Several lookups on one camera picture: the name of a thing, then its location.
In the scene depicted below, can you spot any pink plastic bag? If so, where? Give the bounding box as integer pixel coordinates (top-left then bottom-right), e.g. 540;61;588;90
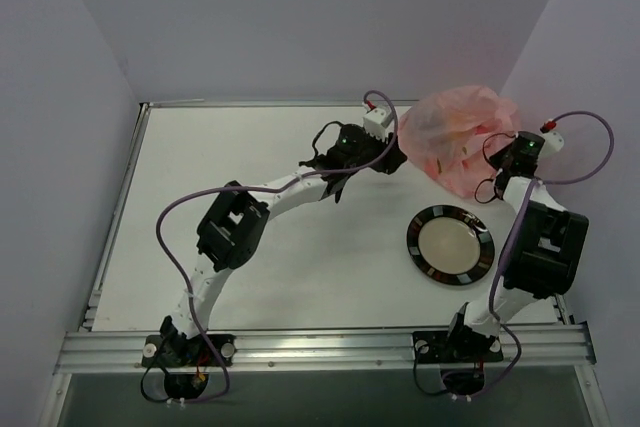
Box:
398;85;521;199

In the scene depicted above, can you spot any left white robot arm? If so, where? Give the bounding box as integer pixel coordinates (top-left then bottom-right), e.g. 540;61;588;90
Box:
156;119;406;366

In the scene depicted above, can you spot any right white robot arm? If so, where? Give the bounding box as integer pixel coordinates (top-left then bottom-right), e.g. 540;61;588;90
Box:
443;131;589;360

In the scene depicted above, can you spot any black rimmed ceramic plate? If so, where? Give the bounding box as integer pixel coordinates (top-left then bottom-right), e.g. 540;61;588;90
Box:
406;205;495;287

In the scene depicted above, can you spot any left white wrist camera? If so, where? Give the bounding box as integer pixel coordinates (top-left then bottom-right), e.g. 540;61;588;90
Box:
362;107;392;139

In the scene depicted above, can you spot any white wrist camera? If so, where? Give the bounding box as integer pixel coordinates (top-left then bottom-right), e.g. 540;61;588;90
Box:
540;120;564;158
362;107;392;139

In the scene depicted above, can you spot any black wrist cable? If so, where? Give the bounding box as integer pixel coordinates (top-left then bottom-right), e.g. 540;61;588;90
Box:
473;132;516;206

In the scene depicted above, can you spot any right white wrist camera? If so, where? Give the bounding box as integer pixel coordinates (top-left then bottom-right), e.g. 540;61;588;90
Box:
540;120;564;158

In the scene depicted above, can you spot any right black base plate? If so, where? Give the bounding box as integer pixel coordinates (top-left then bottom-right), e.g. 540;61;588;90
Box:
412;330;504;364

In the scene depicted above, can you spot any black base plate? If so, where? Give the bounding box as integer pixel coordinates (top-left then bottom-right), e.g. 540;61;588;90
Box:
412;330;504;364
141;333;236;368

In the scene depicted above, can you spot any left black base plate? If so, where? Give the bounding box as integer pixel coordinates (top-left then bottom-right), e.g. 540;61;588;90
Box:
141;333;236;368

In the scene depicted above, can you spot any aluminium front rail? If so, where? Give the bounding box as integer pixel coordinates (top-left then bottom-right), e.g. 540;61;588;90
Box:
54;324;596;374

